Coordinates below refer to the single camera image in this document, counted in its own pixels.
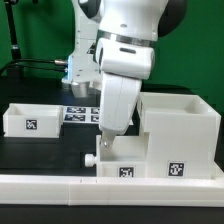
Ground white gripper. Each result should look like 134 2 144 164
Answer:
96 38 155 148

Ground white drawer box front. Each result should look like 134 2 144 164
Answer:
85 135 147 178

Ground white drawer box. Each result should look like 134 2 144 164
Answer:
85 135 147 178
3 103 63 138

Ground white drawer cabinet frame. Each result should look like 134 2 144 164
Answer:
137 92 221 179

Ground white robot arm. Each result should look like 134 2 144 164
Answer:
62 0 187 148

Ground white drawer box rear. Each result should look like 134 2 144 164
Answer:
3 103 63 138

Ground fiducial marker sheet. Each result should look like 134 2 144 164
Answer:
63 106 99 124

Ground black stand pole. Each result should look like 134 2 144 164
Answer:
4 0 24 79

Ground white L-shaped fence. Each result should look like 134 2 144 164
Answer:
0 168 224 207

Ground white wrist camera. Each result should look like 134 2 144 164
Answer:
71 82 89 98

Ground black cables with connectors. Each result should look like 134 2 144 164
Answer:
0 58 69 76

